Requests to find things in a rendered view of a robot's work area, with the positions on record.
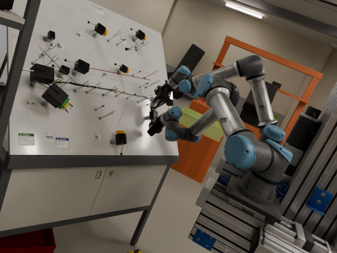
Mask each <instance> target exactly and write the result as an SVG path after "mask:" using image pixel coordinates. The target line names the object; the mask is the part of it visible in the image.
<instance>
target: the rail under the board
mask: <svg viewBox="0 0 337 253"><path fill-rule="evenodd" d="M178 159H179V156H43V155H9V152H8V151H7V153H6V157H5V160H4V165H5V167H6V168H7V169H35V168H69V167H102V166H135V165H168V164H177V161H178Z"/></svg>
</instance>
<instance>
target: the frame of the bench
mask: <svg viewBox="0 0 337 253"><path fill-rule="evenodd" d="M5 157H6V152H5V150H4V148H3V147H2V149H1V152H0V210H1V206H2V203H3V199H4V196H5V192H6V189H7V185H8V182H9V178H10V175H11V171H12V169H7V168H6V167H5V165H4V160H5ZM170 167H171V164H168V165H167V167H166V170H165V172H164V174H163V176H162V179H161V181H160V183H159V186H158V188H157V190H156V192H155V195H154V197H153V199H152V202H151V204H150V205H148V206H143V207H137V208H131V209H125V210H120V211H114V212H108V213H102V214H96V215H90V216H84V217H79V218H73V219H67V220H61V221H55V222H50V223H44V224H38V225H32V226H27V227H21V228H15V229H9V230H3V231H0V237H5V236H11V235H16V234H21V233H27V232H32V231H37V230H42V229H48V228H53V227H58V226H64V225H69V224H74V223H80V222H86V221H91V220H96V219H102V218H107V217H112V216H118V215H123V214H128V213H134V212H139V211H143V213H142V216H141V218H140V220H139V223H138V225H137V227H136V229H135V232H134V234H133V236H132V239H131V241H130V242H131V245H135V244H137V241H138V239H139V237H140V235H141V232H142V230H143V228H144V225H145V223H146V221H147V219H148V216H149V214H150V212H151V210H152V207H153V205H154V203H155V201H156V198H157V196H158V194H159V191H160V189H161V187H162V185H163V182H164V180H165V178H166V176H167V173H168V171H169V169H170Z"/></svg>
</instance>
